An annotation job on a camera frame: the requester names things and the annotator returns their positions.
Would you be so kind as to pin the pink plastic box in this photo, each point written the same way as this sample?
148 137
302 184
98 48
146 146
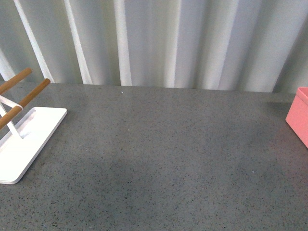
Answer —
297 117

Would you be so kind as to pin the white towel rack stand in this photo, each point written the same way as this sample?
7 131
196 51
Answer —
25 139

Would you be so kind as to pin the white pleated curtain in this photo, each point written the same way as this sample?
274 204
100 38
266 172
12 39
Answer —
246 45

